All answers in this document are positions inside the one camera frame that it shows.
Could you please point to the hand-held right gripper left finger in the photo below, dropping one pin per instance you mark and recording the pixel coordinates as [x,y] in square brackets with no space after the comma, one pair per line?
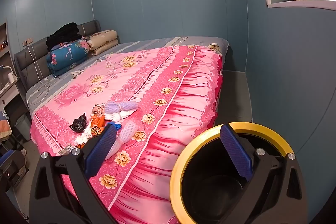
[101,150]

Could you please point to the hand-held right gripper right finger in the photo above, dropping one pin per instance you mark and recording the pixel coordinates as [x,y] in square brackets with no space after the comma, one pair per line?
[236,153]

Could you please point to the white tissue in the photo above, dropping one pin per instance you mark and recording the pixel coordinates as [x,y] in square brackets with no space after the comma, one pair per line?
[116,116]
[84,138]

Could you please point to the black plastic bag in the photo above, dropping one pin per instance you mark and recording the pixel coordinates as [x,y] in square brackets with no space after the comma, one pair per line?
[78,124]

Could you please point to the purple foam fruit net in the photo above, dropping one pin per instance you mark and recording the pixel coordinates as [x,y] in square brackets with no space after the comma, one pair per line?
[123,106]

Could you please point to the black bin with yellow rim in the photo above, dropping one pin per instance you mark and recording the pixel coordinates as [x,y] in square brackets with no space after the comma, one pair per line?
[178,174]

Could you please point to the orange and blue cloth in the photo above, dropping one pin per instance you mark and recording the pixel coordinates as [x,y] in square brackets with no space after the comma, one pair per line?
[4,127]

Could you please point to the green waste bin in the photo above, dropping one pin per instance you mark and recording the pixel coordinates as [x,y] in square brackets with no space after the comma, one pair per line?
[23,127]

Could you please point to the bedside desk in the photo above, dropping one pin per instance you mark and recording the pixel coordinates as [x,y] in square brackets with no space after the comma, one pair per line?
[9,94]

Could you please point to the pink floral blanket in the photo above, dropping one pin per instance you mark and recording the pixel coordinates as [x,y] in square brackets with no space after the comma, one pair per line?
[157,82]

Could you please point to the blue floral folded quilt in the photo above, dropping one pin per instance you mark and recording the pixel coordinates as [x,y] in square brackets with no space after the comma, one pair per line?
[65,56]

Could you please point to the beige floral folded quilt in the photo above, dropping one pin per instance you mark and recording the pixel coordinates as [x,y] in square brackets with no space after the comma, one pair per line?
[105,37]

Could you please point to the grey upholstered headboard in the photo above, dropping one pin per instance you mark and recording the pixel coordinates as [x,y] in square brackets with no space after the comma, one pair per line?
[29,56]

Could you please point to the grey striped bedsheet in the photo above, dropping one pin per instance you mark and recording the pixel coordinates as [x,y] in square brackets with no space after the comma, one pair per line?
[157,43]

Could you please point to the black folded blanket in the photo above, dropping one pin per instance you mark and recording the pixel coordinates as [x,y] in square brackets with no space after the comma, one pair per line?
[65,32]

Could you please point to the wall socket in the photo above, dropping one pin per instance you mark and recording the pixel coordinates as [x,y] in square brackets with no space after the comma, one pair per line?
[27,42]

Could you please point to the wall shelf niche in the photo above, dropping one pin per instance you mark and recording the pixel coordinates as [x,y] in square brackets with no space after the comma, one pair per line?
[3,40]

